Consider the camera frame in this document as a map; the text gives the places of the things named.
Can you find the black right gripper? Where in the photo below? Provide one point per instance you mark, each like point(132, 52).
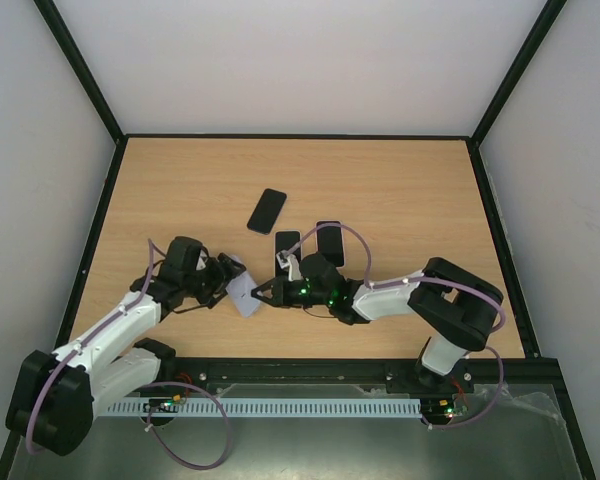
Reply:
point(279, 291)

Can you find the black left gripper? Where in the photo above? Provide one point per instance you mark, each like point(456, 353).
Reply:
point(223, 278)

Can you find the lilac phone case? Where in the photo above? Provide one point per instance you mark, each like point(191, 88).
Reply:
point(239, 291)

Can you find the green-edged black phone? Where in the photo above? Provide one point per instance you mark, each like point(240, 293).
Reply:
point(284, 247)

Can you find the blue-edged black phone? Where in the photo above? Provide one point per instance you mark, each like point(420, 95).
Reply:
point(329, 242)

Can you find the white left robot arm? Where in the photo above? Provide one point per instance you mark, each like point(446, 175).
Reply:
point(59, 394)

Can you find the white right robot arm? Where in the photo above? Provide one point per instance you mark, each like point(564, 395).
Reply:
point(462, 308)

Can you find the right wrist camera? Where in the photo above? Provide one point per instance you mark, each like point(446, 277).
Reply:
point(290, 265)

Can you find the white slotted cable duct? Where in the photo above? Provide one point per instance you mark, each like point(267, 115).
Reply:
point(270, 408)

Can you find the black front frame rail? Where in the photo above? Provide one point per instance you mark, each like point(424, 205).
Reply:
point(397, 376)

